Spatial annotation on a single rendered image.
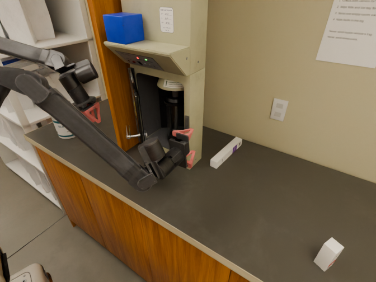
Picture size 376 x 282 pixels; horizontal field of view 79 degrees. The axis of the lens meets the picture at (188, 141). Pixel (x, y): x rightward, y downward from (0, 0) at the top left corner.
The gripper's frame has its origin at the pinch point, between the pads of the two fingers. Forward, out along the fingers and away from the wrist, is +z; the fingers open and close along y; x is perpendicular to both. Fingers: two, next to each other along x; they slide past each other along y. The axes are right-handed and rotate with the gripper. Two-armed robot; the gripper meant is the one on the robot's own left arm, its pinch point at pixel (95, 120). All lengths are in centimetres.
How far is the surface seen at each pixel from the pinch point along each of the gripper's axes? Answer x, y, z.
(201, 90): -35.5, -26.2, 6.8
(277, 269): 0, -67, 50
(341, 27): -77, -67, 3
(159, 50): -20.8, -28.6, -16.2
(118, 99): -17.7, 9.6, 1.5
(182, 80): -28.4, -25.3, -1.8
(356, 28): -77, -72, 5
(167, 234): 10, -23, 51
